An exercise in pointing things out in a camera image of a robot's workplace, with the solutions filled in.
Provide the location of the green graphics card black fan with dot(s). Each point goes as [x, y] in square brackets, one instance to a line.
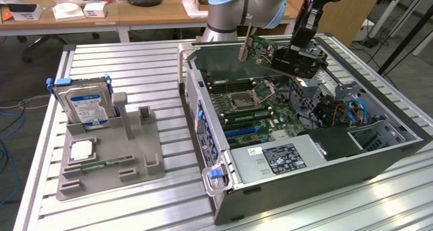
[261, 48]

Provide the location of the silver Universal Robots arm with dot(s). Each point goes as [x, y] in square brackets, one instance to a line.
[231, 13]

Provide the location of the wooden cabinet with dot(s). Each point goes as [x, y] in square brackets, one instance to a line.
[352, 13]

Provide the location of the white floor box red dot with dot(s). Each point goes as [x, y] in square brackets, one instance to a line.
[364, 31]

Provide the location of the black power adapter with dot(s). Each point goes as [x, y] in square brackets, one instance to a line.
[371, 43]

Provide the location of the metal drive cage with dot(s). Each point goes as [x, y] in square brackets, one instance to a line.
[312, 89]

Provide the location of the metal socket cover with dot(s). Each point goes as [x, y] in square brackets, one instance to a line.
[264, 84]

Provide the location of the black tripod pole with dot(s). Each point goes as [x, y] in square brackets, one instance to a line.
[406, 38]

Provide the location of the white paper stack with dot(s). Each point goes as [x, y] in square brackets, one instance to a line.
[194, 12]

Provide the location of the CPU socket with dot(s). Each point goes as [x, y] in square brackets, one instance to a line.
[244, 100]

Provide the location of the green motherboard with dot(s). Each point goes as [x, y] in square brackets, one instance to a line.
[288, 117]

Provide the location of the silver chipset heat sink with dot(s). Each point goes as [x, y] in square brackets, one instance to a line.
[280, 134]

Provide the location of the blue expansion slot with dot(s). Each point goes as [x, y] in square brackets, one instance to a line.
[243, 131]

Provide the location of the metal disk bay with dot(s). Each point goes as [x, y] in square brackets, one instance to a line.
[379, 134]

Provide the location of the grey power supply unit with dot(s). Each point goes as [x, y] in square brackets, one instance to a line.
[251, 165]

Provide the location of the small white labelled box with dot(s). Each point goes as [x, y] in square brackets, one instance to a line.
[96, 12]

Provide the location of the blue case latch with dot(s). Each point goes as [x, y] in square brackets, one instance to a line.
[215, 174]

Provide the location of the open dark grey PC case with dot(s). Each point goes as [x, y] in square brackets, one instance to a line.
[304, 195]

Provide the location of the white box round insert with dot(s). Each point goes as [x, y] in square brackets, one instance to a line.
[69, 13]

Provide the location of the silver hard disk blue label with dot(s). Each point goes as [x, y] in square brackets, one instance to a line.
[85, 107]

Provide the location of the grey parts rack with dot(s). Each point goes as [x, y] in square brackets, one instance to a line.
[109, 150]

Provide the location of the blue plastic disk caddy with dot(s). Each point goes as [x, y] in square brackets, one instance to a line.
[62, 82]

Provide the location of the black chair base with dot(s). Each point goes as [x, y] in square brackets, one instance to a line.
[34, 44]

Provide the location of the silver CPU chip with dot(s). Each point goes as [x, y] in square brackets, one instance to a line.
[82, 150]

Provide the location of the white box black lid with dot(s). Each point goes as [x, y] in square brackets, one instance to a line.
[26, 15]

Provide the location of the green loose RAM stick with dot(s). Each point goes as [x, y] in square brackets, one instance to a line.
[93, 165]

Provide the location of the orange box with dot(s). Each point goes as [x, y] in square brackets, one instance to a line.
[5, 15]

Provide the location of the wooden desk white frame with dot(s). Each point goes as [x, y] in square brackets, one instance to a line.
[153, 15]
[51, 24]

